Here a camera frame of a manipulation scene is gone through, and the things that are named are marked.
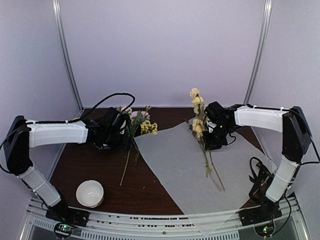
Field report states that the plain white bowl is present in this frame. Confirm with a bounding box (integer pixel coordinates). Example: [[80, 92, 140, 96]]
[[75, 180, 105, 208]]

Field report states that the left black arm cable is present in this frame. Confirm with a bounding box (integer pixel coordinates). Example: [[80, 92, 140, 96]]
[[64, 92, 136, 125]]

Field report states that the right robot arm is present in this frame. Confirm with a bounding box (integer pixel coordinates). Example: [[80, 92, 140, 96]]
[[204, 101, 314, 221]]

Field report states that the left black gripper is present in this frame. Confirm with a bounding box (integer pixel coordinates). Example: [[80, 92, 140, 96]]
[[104, 130, 134, 151]]

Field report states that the black ribbon strap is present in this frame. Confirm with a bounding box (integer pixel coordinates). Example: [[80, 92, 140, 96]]
[[248, 156, 276, 205]]

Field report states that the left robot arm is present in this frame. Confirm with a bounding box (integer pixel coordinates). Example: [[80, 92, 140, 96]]
[[0, 107, 130, 222]]

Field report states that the aluminium front rail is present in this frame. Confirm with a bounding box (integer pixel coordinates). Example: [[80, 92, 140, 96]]
[[24, 197, 303, 240]]

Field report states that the small yellow flower sprig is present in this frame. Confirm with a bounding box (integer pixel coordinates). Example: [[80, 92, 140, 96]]
[[133, 120, 158, 165]]

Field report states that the right aluminium frame post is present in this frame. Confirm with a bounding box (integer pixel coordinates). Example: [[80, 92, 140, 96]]
[[243, 0, 273, 105]]

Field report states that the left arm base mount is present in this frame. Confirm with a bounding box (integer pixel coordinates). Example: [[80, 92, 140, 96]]
[[45, 208, 90, 227]]

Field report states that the pink flower stem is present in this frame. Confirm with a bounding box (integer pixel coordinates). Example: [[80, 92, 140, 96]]
[[118, 107, 139, 151]]

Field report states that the pink rose stem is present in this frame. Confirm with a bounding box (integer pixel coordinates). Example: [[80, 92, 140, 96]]
[[119, 106, 151, 187]]

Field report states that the left aluminium frame post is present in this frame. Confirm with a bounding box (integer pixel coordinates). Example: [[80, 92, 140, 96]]
[[52, 0, 84, 111]]

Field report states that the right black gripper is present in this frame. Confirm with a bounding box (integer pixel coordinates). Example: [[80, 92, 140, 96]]
[[203, 122, 233, 150]]

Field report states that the aluminium frame post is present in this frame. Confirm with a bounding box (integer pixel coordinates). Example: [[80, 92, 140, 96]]
[[52, 0, 84, 111], [243, 0, 273, 105]]

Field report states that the yellow blossom stem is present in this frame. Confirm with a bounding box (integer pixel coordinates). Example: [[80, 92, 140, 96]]
[[189, 88, 226, 192]]

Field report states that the translucent white wrapping paper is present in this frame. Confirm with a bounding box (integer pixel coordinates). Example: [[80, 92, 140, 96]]
[[134, 122, 277, 237]]

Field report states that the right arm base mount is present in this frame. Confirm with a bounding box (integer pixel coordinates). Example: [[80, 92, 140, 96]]
[[238, 206, 283, 226]]

